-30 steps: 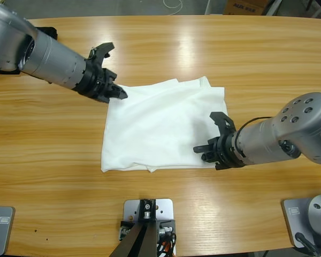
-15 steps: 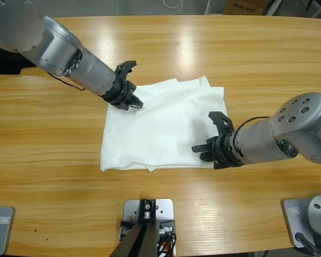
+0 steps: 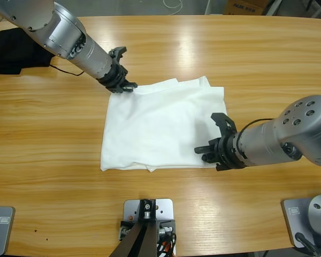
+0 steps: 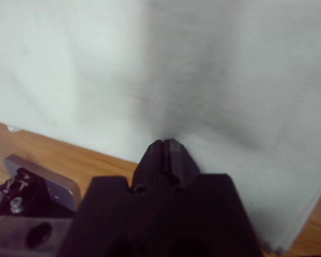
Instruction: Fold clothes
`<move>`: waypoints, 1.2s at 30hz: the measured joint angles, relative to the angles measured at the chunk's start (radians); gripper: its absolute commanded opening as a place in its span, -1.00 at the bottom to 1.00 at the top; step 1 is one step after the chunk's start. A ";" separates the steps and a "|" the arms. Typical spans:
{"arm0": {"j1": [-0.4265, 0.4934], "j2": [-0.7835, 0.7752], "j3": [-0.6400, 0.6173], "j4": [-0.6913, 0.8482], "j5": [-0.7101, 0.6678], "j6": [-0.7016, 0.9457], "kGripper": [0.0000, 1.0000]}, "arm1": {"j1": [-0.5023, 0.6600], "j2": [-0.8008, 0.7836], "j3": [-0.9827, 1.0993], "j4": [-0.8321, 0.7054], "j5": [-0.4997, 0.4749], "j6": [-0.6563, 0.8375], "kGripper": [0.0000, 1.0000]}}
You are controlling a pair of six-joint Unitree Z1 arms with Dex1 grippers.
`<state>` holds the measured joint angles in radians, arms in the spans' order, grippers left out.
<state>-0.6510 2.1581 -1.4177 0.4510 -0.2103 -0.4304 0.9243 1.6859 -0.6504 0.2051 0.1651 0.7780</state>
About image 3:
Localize grey base plate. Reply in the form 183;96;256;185
280;198;310;248
0;205;16;256

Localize folded black clothes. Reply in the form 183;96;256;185
0;28;53;75

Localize black clamp with pulley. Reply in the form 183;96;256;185
138;198;158;222

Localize cardboard box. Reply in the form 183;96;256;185
223;0;265;16

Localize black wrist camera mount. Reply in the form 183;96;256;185
210;112;236;138
108;46;128;65

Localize black base cable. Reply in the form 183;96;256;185
294;232;320;257

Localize grey metal frame leg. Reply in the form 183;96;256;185
264;0;283;16

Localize orange and black cables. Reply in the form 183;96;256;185
155;233;179;257

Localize white Unitree t-shirt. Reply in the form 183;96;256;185
100;75;228;172

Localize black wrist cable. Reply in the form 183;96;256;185
247;118;274;126
49;63;85;77

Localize black side bracket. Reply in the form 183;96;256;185
156;218;177;238
119;219;136;240

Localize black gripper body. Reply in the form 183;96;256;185
208;133;247;172
97;63;135;95

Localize dark camera post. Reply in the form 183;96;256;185
109;221;158;257

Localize white floor cable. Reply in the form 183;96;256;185
163;0;183;13

